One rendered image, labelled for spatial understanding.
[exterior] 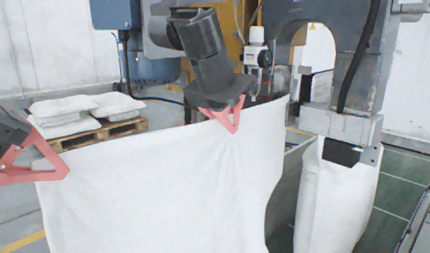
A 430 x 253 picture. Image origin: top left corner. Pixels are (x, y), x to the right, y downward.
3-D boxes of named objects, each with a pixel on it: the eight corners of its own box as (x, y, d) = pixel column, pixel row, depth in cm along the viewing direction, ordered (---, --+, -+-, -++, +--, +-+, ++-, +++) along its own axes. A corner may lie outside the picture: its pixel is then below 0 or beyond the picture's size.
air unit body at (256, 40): (259, 104, 57) (262, 25, 52) (241, 100, 60) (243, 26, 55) (271, 101, 60) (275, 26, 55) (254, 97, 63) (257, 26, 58)
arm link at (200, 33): (187, 18, 31) (221, -2, 34) (158, 17, 36) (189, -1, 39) (205, 69, 35) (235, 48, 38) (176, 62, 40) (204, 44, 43)
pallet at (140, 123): (47, 155, 277) (44, 143, 273) (29, 135, 333) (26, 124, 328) (148, 128, 357) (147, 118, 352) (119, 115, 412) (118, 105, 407)
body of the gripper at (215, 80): (210, 78, 47) (196, 38, 43) (259, 85, 41) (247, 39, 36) (184, 99, 44) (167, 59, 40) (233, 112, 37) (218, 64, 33)
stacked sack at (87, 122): (39, 146, 270) (36, 132, 265) (29, 135, 299) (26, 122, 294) (104, 130, 314) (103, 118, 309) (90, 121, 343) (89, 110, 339)
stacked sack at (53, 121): (40, 131, 277) (37, 116, 272) (32, 116, 326) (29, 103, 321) (83, 123, 302) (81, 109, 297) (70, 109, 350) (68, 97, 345)
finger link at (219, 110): (225, 114, 52) (210, 71, 46) (256, 123, 47) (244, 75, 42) (202, 137, 48) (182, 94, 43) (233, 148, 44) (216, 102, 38)
